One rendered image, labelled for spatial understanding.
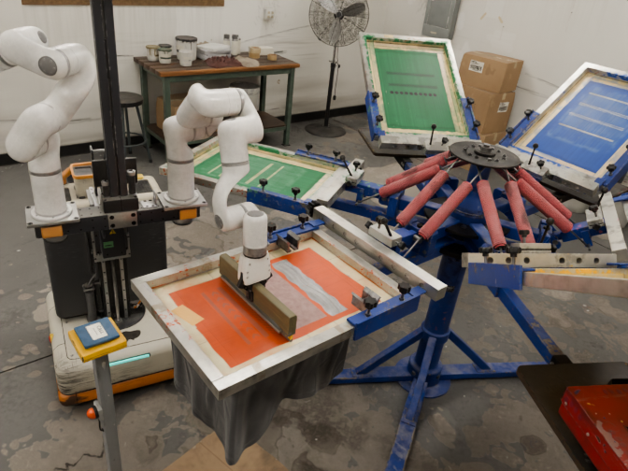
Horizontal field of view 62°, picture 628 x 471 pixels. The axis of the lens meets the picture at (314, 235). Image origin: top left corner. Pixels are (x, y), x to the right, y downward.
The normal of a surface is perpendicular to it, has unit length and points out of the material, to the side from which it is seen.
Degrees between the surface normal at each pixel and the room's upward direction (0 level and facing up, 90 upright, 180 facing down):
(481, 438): 0
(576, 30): 90
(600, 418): 0
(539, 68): 90
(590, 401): 0
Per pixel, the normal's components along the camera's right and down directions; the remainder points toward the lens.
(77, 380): 0.45, 0.48
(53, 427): 0.11, -0.86
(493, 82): -0.68, 0.30
